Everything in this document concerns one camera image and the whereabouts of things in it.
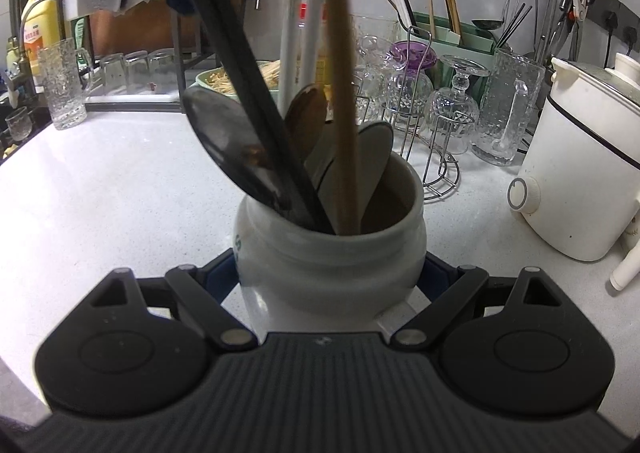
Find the white pot lid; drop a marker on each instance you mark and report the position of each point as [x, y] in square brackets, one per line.
[600, 78]

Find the black dish rack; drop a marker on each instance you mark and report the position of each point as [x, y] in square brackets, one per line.
[176, 63]

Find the white ceramic mug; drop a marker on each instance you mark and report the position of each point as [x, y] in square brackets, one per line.
[325, 283]

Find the white electric pot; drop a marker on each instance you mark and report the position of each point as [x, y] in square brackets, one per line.
[575, 183]

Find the white ceramic spoon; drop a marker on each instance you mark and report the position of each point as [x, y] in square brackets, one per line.
[375, 158]
[320, 153]

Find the stemmed clear glass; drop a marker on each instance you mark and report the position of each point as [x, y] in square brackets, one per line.
[455, 108]

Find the yellow detergent bottle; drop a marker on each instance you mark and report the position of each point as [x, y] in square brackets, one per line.
[40, 23]

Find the purple-lidded glass cup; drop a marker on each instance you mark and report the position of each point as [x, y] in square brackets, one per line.
[412, 53]

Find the enoki mushrooms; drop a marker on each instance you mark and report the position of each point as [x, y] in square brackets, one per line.
[220, 80]

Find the black wall power strip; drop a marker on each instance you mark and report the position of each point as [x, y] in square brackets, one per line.
[622, 15]

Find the pale green bottle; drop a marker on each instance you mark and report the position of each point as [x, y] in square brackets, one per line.
[13, 53]

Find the dark kitchen sink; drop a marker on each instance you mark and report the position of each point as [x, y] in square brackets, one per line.
[7, 148]

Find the green utensil holder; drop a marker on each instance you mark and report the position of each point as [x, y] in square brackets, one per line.
[475, 43]

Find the red-lidded plastic jar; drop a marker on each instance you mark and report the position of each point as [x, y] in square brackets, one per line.
[302, 13]

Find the large metal spoon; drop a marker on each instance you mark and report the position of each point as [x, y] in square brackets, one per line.
[220, 133]

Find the green strainer basket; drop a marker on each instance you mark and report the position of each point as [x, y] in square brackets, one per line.
[202, 78]

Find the small stemmed glass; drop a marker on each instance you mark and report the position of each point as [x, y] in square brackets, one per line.
[19, 125]

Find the round clear glass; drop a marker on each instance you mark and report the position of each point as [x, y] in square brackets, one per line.
[372, 83]

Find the textured glass mug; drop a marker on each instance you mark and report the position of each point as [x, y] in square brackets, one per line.
[65, 88]
[500, 108]

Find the copper teaspoon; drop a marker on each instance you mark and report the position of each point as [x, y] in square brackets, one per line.
[305, 118]

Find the patterned ceramic bowl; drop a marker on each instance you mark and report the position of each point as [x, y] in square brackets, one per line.
[632, 235]

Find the wooden chopstick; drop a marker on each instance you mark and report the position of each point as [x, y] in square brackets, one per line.
[340, 83]

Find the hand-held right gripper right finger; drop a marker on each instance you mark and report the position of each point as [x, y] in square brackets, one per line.
[437, 278]

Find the tall clear glass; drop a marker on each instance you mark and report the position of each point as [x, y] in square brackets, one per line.
[380, 33]

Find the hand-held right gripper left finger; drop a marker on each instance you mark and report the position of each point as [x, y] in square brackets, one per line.
[222, 273]

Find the small clear glass cup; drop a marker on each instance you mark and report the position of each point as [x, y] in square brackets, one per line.
[161, 70]
[137, 72]
[112, 73]

